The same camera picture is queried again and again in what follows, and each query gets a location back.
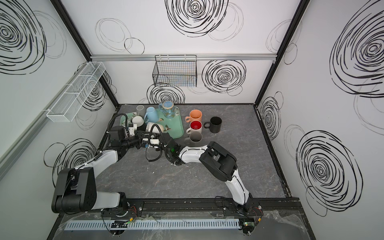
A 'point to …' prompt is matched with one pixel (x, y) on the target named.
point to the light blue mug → (151, 115)
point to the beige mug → (149, 124)
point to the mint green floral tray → (173, 126)
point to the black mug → (214, 125)
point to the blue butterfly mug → (168, 109)
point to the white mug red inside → (195, 126)
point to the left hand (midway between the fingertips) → (153, 134)
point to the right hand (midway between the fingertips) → (154, 132)
